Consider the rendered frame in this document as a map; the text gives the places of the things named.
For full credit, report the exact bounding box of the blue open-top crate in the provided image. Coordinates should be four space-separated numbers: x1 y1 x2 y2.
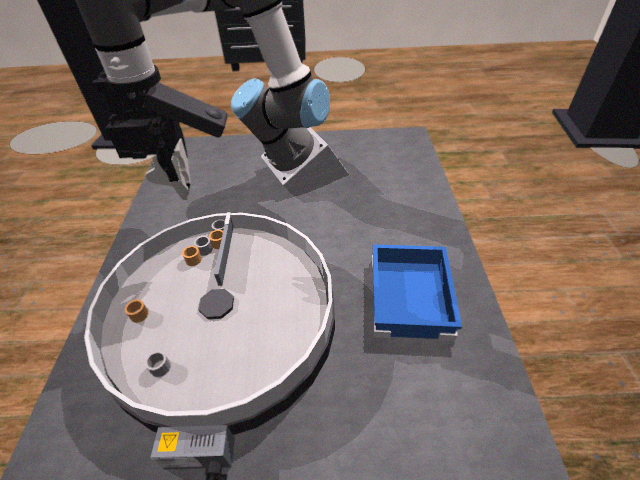
372 245 462 341

